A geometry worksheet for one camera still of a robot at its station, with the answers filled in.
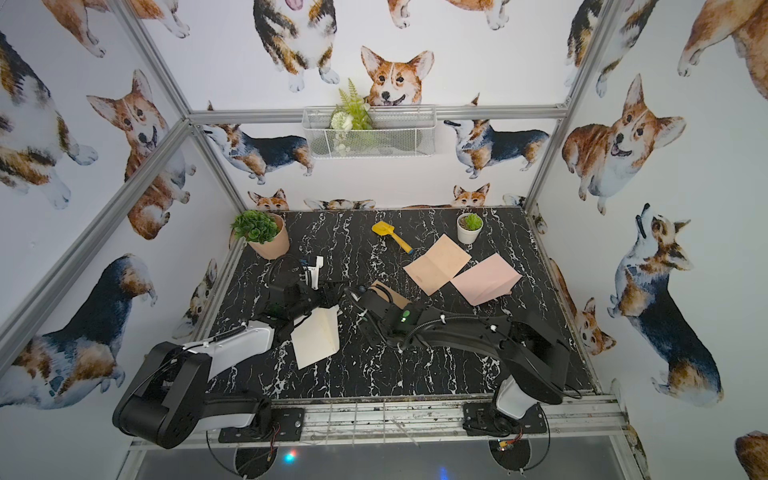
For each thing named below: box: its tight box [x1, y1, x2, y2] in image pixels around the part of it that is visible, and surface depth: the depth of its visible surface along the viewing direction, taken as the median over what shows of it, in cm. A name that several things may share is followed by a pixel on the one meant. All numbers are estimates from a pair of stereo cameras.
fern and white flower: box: [329, 77, 373, 132], surface depth 84 cm
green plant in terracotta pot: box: [229, 210, 290, 260], surface depth 97 cm
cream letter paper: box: [403, 234, 472, 296], surface depth 106 cm
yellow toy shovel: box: [372, 221, 414, 254], surface depth 115 cm
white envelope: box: [290, 304, 340, 370], surface depth 89 cm
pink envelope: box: [450, 252, 523, 306], surface depth 103 cm
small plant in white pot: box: [456, 212, 484, 244], surface depth 106 cm
